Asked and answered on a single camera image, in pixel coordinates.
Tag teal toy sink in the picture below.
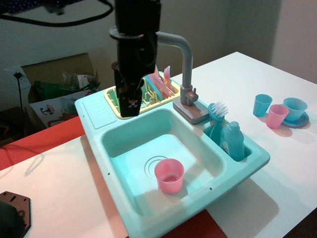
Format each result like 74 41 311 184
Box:
74 71 271 238

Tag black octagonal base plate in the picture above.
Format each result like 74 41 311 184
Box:
0 191 31 238

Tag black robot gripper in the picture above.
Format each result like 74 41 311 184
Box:
110 0 161 117

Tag pink and blue toy plates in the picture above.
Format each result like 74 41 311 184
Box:
144 66 174 101

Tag blue soap bottle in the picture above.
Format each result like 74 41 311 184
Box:
219 121 245 162

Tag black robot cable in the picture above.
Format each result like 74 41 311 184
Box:
0 0 114 27

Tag pink cup on table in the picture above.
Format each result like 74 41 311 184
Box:
266 104 289 129

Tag blue bowl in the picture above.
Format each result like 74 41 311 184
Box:
283 97 308 121

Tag wall outlet with plug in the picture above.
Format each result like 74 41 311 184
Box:
5 65 31 90

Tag pink cup in sink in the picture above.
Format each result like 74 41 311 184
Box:
154 158 185 193

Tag blue saucer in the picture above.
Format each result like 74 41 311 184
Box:
282 112 309 127

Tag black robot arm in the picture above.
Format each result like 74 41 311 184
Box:
0 0 161 112

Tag grey toy faucet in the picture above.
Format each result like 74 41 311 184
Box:
157 32 209 124

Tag blue dish brush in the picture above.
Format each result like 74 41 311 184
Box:
208 102 228 145

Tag blue cup on table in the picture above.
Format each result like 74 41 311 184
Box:
253 94 272 117

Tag cardboard box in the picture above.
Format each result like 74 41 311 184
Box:
22 53 99 131

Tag yellow dish rack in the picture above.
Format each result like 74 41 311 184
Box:
104 78 180 119

